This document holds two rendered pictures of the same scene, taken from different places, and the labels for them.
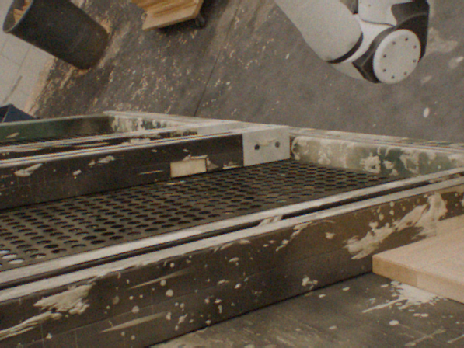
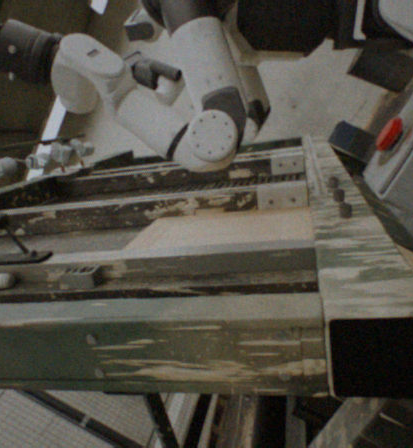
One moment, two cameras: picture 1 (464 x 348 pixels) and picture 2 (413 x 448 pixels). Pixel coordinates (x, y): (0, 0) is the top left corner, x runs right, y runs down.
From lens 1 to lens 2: 1.07 m
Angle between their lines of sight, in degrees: 48
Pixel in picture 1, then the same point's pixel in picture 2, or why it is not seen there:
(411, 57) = (251, 130)
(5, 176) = (157, 174)
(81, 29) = (395, 66)
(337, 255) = (140, 216)
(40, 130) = (263, 146)
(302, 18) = not seen: hidden behind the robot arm
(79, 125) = (284, 143)
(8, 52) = (360, 84)
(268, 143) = (288, 163)
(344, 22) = not seen: hidden behind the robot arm
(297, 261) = (122, 215)
